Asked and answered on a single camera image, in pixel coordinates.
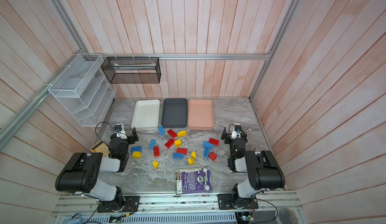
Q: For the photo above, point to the yellow sloped lego bottom left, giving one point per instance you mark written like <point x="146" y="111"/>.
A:
<point x="155" y="164"/>

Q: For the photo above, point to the red lego brick low centre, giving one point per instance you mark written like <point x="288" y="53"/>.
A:
<point x="182" y="151"/>

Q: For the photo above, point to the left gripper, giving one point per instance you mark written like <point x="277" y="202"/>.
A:
<point x="131" y="136"/>

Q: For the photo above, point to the blue lego brick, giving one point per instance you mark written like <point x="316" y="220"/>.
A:
<point x="206" y="152"/>
<point x="136" y="149"/>
<point x="208" y="145"/>
<point x="161" y="130"/>
<point x="152" y="144"/>

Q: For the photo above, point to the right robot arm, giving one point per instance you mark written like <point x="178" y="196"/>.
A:
<point x="263" y="171"/>

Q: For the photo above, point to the yellow calculator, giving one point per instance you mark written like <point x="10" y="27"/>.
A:
<point x="100" y="147"/>

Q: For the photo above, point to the red lego brick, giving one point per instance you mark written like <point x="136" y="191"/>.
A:
<point x="156" y="151"/>
<point x="214" y="141"/>
<point x="212" y="156"/>
<point x="170" y="143"/>
<point x="172" y="134"/>

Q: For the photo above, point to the yellow sloped lego lower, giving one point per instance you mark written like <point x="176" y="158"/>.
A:
<point x="191" y="161"/>

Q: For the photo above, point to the dark grey plastic tray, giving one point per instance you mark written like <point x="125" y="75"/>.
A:
<point x="175" y="113"/>

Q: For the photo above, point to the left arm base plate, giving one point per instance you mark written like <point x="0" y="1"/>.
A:
<point x="120" y="204"/>

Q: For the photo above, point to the white wire mesh shelf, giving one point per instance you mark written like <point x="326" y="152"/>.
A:
<point x="83" y="92"/>

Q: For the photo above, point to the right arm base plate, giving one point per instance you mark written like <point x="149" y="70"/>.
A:
<point x="231" y="201"/>

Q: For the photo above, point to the yellow curved lego brick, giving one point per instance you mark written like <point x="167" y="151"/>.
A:
<point x="182" y="133"/>

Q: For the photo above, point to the yellow lego brick far left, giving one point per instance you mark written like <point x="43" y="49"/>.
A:
<point x="136" y="155"/>

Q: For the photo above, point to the blue lego brick low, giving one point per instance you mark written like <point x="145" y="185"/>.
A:
<point x="178" y="155"/>

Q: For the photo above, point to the purple book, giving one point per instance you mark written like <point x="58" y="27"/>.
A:
<point x="193" y="180"/>

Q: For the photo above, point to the pink plastic tray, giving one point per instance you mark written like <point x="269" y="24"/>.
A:
<point x="200" y="114"/>

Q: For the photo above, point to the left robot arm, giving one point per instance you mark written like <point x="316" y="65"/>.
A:
<point x="81" y="174"/>

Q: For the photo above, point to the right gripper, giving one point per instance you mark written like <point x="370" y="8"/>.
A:
<point x="234" y="138"/>

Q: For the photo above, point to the yellow lego brick centre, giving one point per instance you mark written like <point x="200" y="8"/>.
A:
<point x="178" y="143"/>

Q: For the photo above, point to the white plastic tray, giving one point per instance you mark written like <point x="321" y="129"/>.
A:
<point x="146" y="115"/>

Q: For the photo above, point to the yellow sloped lego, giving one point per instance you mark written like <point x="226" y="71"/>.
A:
<point x="191" y="161"/>
<point x="155" y="164"/>
<point x="193" y="154"/>

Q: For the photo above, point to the yellow sloped lego centre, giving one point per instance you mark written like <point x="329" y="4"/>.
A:
<point x="193" y="154"/>

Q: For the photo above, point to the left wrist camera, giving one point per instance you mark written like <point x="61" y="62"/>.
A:
<point x="120" y="132"/>

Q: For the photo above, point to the black wire mesh basket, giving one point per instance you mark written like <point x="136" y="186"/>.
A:
<point x="129" y="70"/>

